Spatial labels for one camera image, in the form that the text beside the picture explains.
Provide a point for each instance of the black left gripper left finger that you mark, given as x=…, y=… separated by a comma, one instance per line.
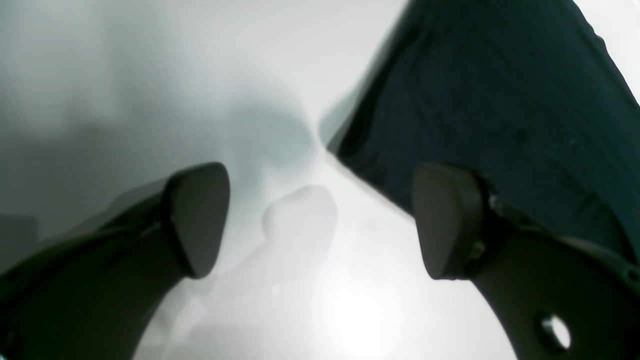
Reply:
x=91, y=297

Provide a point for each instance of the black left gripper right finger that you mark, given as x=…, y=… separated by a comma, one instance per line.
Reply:
x=556, y=297

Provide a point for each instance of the black T-shirt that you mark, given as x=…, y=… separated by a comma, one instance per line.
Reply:
x=523, y=91

